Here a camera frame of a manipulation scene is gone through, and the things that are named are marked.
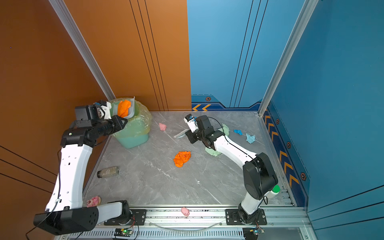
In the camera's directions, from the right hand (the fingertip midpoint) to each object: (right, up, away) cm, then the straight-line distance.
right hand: (186, 132), depth 86 cm
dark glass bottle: (-44, -23, -1) cm, 49 cm away
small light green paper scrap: (+27, +1, +22) cm, 34 cm away
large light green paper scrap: (+16, -14, +10) cm, 23 cm away
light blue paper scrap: (+43, -6, +16) cm, 47 cm away
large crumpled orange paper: (-4, -17, +8) cm, 19 cm away
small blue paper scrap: (+35, -1, +20) cm, 40 cm away
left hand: (-28, +7, -15) cm, 33 cm away
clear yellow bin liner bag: (-27, +8, -3) cm, 28 cm away
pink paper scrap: (-20, +3, +25) cm, 32 cm away
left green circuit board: (-29, -48, -15) cm, 58 cm away
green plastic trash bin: (-29, -1, -2) cm, 29 cm away
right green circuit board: (+32, -48, -16) cm, 60 cm away
